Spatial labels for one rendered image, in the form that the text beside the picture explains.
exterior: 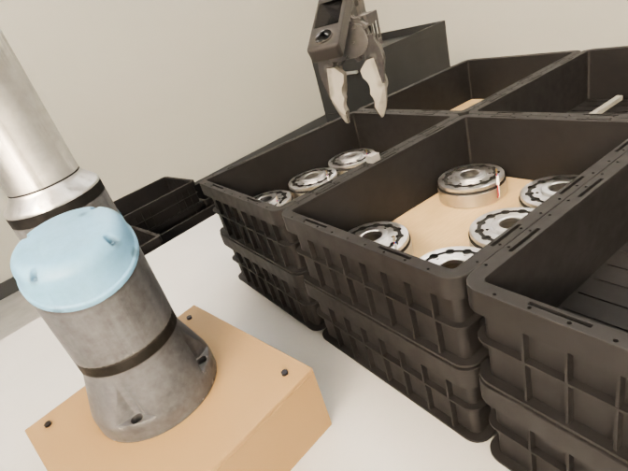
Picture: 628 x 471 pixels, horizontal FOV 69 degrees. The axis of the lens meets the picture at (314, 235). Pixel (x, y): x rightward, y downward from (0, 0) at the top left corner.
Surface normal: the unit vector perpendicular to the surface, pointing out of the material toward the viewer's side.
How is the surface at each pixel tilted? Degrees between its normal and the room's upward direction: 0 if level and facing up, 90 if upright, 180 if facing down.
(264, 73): 90
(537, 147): 90
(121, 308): 92
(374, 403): 0
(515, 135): 90
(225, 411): 2
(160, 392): 75
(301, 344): 0
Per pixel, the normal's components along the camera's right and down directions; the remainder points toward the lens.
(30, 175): 0.40, 0.36
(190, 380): 0.74, -0.23
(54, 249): -0.18, -0.80
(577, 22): -0.66, 0.49
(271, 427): 0.70, 0.15
